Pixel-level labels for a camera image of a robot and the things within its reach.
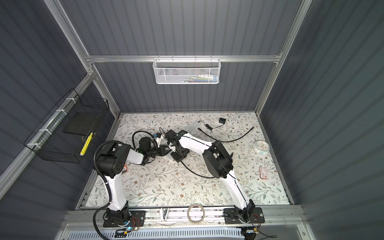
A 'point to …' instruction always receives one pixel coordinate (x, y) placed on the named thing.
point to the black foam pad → (82, 122)
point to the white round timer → (261, 147)
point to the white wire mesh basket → (187, 71)
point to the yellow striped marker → (86, 144)
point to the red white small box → (263, 173)
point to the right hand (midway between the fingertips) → (180, 159)
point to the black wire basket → (66, 134)
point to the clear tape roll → (188, 216)
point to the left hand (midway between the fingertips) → (173, 150)
